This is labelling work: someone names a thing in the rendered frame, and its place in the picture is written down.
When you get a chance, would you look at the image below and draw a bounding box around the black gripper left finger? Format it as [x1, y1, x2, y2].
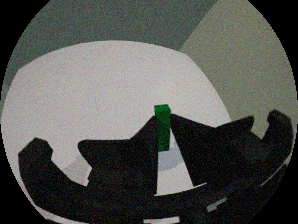
[77, 116, 160, 194]

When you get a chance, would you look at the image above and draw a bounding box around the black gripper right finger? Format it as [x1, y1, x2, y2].
[169, 113, 254, 186]

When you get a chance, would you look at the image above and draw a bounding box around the dark green post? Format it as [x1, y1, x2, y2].
[154, 104, 170, 152]

